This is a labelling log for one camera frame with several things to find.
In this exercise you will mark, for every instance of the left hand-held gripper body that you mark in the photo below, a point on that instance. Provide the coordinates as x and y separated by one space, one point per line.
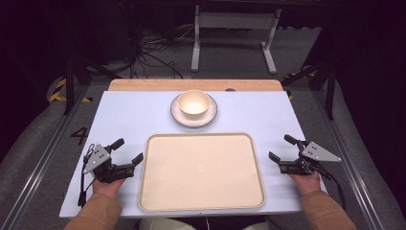
102 166

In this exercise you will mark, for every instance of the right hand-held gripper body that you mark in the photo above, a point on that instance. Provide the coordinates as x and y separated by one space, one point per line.
314 155

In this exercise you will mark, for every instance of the person's left hand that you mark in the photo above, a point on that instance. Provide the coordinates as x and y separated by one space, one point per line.
108 188

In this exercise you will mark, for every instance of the person's right hand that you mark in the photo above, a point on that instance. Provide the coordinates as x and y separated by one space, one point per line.
307 183

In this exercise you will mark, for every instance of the white table board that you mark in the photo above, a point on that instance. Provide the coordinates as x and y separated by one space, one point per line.
127 111

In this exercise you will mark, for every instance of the white plate with dark rim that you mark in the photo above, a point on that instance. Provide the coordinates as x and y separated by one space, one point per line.
178 116

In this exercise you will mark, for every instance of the black tripod stand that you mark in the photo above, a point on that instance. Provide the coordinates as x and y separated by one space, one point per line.
330 92
69 83

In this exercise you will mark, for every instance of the cream rectangular tray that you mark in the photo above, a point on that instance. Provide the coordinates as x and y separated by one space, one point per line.
201 172

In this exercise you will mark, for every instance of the wooden table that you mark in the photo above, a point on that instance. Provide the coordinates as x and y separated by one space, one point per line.
159 85

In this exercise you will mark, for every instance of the yellow black floor tape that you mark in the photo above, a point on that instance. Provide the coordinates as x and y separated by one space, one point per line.
59 96

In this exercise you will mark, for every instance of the cream bowl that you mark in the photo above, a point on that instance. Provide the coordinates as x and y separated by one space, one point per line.
193 103

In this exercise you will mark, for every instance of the white metal stand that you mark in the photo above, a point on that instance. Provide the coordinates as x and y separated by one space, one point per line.
196 41

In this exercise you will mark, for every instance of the aluminium floor rail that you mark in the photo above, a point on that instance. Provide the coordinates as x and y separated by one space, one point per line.
348 159
41 159

